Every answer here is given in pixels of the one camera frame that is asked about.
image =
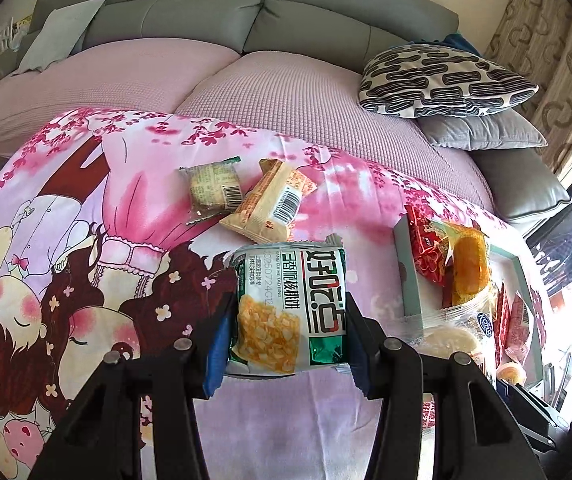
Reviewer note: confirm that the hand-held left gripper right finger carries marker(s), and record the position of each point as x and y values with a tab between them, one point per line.
359	365

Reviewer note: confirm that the red white snack packet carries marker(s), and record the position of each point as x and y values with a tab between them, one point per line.
423	247

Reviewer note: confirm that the orange beige barcode packet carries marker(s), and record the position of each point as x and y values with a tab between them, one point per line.
266	205

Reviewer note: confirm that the blue cloth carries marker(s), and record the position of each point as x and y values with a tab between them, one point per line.
460	42

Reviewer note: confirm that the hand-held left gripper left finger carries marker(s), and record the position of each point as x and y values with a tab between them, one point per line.
216	360

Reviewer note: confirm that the black white patterned pillow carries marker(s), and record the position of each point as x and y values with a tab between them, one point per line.
440	80

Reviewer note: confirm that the yellow cake clear packet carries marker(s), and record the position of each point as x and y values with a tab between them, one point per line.
470	265

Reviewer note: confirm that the light blue pillow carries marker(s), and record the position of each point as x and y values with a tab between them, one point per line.
61	30

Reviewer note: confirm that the beige patterned curtain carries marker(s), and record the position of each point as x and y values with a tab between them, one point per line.
555	60

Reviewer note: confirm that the white side rack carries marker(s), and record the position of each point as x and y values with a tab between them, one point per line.
6	37

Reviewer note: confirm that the teal cardboard box tray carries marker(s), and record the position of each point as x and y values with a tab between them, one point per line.
410	280

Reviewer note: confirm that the pink snack packet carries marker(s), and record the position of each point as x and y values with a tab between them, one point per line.
518	325

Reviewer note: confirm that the yellow jelly cup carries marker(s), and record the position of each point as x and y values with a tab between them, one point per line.
508	372

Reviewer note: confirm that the orange bucket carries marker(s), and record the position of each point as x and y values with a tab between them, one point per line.
558	302

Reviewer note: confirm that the clear green-edged pastry packet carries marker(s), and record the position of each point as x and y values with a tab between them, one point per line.
211	187

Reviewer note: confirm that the green white snack packet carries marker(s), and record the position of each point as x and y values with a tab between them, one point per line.
286	310

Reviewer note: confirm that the black metal rack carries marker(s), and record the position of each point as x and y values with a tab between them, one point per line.
565	250

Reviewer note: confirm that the pink printed blanket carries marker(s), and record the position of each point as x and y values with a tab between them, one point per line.
116	185

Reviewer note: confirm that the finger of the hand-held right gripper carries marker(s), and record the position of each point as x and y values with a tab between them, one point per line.
513	394

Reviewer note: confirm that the grey pillow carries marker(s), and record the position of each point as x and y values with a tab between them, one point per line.
490	132

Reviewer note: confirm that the pink sofa cover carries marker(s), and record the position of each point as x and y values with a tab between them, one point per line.
266	90

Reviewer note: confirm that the clear white bun packet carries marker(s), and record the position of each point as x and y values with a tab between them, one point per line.
453	340

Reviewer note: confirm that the grey sofa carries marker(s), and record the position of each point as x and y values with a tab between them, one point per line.
316	10

